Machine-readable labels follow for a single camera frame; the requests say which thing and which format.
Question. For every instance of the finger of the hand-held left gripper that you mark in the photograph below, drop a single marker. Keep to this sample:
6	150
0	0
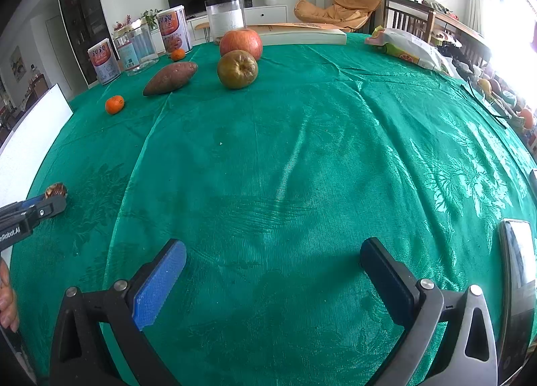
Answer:
48	209
33	203

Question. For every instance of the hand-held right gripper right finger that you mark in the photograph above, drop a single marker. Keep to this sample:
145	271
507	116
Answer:
386	285

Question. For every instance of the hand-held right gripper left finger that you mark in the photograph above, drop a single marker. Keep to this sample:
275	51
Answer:
161	285

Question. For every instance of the person's left hand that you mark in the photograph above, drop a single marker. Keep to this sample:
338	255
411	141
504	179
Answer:
8	306

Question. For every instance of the white board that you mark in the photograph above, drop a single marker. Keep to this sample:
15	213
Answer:
31	138

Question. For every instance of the orange mandarin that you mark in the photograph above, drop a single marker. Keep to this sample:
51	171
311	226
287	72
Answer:
115	105
178	55

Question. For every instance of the black smartphone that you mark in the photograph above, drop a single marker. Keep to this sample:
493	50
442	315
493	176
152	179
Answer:
518	285

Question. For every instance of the small red label can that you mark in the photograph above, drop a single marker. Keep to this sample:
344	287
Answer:
104	63

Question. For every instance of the green patterned tablecloth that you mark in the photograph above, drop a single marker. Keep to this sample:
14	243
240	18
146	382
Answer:
285	159

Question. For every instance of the large purple sweet potato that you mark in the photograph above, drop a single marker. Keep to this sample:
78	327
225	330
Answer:
170	78

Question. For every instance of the glass jar with gold lid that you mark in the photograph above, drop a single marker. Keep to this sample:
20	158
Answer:
136	50

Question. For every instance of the dark glass display cabinet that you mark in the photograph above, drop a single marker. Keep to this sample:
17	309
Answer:
82	13

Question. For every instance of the tall red label can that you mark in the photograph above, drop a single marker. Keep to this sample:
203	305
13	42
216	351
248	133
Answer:
175	29

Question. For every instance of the brownish green apple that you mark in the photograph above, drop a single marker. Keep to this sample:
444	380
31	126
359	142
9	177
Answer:
237	70

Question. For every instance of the printed plastic bag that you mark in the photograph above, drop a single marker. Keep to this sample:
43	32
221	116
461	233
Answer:
409	48

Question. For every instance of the small wooden bench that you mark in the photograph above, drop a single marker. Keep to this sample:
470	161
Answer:
202	26

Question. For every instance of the red apple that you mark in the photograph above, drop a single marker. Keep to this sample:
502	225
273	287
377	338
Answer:
242	39

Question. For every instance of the clear plastic jar black lid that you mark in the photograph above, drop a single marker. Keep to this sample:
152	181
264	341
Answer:
224	19

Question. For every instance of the thick paperback book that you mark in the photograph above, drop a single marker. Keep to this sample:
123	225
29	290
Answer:
302	36

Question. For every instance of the dark wooden chair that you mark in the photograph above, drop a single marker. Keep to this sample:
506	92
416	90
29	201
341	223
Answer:
405	17

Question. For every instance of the orange lounge chair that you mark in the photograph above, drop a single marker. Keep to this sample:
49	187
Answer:
335	8

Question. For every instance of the white television cabinet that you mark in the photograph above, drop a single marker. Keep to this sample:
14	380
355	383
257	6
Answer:
268	13

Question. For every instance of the framed wall picture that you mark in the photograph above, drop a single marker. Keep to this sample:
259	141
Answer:
17	64

